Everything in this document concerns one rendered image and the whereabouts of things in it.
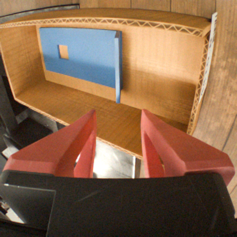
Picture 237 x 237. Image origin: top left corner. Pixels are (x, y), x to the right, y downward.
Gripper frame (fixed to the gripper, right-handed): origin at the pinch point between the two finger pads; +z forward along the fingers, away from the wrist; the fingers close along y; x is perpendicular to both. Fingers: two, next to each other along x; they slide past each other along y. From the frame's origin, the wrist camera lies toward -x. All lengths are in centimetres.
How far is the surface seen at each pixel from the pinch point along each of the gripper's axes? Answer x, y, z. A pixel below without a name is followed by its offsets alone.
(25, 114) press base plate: 18.2, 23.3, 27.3
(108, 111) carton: 5.3, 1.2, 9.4
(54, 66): 2.2, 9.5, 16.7
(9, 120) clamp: 14.3, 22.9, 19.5
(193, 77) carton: -0.5, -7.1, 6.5
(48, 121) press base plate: 16.2, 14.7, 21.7
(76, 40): -2.3, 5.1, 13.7
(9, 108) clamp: 11.7, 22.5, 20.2
